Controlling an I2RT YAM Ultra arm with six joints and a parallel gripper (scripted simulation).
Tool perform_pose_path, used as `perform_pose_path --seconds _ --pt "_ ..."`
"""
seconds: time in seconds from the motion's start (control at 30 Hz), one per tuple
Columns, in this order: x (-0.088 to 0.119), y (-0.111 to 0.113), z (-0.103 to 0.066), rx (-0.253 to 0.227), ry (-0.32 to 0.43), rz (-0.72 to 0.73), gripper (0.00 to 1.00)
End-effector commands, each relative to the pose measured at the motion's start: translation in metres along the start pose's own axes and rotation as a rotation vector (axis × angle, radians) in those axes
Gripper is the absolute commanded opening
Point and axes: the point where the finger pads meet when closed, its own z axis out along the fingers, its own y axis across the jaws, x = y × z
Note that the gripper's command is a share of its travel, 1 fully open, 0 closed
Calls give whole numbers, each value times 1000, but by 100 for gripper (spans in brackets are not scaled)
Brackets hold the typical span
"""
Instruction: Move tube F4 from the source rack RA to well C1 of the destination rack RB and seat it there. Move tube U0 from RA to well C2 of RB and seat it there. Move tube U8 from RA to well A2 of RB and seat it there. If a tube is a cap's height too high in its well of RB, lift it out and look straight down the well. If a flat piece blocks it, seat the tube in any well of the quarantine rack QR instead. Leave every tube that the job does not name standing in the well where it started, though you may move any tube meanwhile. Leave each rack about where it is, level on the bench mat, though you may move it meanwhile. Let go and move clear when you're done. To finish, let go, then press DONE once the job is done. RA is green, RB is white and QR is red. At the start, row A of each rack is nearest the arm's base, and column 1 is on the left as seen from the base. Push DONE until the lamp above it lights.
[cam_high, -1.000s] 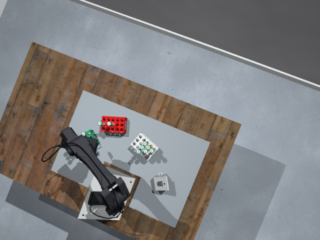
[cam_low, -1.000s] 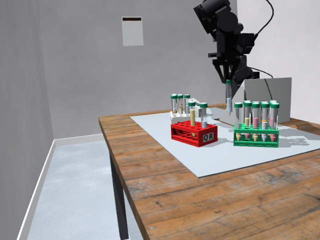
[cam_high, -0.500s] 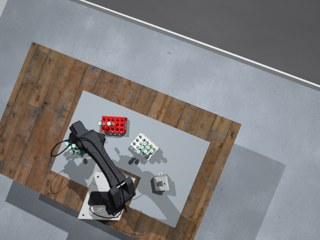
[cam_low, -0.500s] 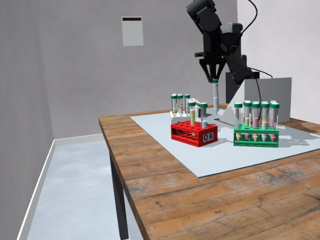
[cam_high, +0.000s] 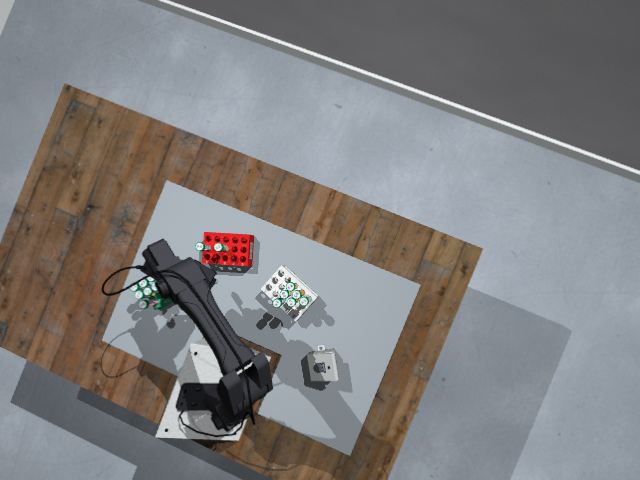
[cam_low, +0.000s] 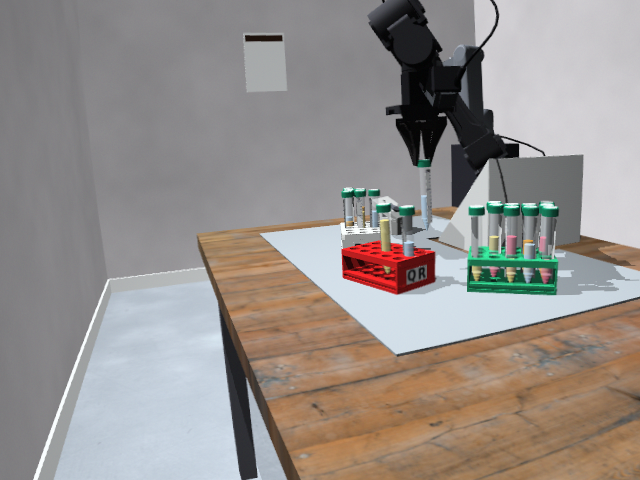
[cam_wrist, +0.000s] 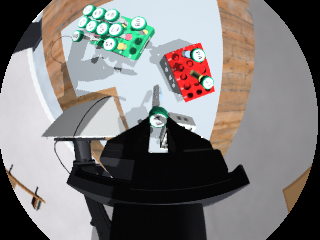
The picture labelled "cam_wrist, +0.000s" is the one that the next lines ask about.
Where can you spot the white tube rack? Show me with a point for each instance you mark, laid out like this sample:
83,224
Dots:
181,120

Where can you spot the conical tube with yellow liquid and green cap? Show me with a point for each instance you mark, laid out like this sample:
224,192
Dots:
205,81

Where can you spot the red test tube rack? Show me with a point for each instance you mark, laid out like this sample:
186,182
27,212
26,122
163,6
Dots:
190,92

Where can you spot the green test tube rack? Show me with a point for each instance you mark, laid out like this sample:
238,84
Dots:
141,41

